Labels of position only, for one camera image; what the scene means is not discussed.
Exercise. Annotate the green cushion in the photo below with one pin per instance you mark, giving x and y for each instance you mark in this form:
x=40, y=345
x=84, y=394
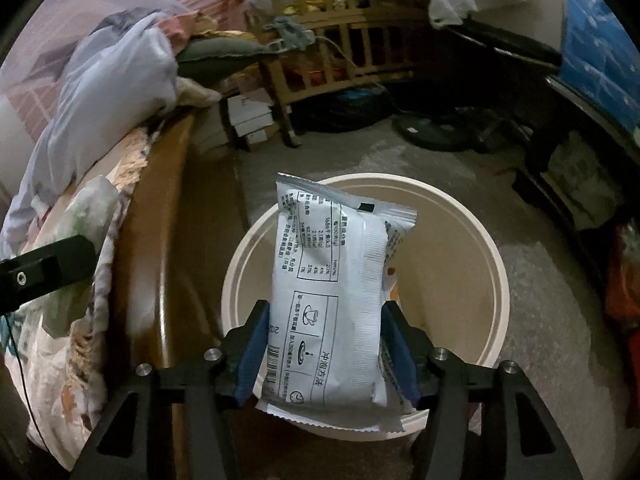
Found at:
x=215, y=52

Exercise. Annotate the wooden bed frame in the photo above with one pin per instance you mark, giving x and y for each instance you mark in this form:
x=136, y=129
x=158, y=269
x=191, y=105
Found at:
x=150, y=240

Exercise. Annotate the blue printed cloth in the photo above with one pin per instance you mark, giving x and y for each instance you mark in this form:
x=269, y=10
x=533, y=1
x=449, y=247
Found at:
x=595, y=50

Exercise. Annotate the black plastic bag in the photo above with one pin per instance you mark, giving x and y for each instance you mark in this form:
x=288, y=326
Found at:
x=350, y=110

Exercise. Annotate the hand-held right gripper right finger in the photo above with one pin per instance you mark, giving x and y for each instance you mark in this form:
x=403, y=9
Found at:
x=401, y=360

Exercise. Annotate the black round fan base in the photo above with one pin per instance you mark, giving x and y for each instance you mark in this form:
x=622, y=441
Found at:
x=430, y=132

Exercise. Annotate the cream crumpled cloth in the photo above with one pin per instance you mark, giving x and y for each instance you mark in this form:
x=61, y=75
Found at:
x=195, y=92

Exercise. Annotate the white flat cardboard box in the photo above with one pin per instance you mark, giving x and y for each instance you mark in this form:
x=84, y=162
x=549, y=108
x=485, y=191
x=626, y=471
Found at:
x=250, y=110
x=257, y=137

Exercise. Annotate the black table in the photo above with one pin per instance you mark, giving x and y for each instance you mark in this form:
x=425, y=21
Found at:
x=500, y=45

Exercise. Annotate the cream plastic bin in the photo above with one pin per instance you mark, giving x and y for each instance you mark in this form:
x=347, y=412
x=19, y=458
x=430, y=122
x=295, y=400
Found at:
x=450, y=285

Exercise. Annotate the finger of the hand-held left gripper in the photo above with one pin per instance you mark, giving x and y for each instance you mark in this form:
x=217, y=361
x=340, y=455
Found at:
x=40, y=270

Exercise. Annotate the orange packet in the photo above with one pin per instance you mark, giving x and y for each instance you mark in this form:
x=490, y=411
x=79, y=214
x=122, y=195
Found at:
x=625, y=300

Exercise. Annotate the white printed packet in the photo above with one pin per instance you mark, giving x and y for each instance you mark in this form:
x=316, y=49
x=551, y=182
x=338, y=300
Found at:
x=320, y=270

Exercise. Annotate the wooden crib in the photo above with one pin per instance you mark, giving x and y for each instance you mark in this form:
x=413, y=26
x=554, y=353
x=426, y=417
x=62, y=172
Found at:
x=380, y=19

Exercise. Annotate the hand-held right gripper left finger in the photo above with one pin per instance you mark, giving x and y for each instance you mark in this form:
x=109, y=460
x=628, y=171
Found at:
x=247, y=360

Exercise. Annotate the floral printed blanket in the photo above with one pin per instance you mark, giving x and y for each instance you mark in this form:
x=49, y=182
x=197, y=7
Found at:
x=65, y=350

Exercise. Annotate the teal cloth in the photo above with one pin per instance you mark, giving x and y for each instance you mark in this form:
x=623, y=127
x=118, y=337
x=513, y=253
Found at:
x=290, y=30

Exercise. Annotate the white sack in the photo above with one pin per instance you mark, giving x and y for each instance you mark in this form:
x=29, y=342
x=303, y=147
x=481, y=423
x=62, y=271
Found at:
x=580, y=180

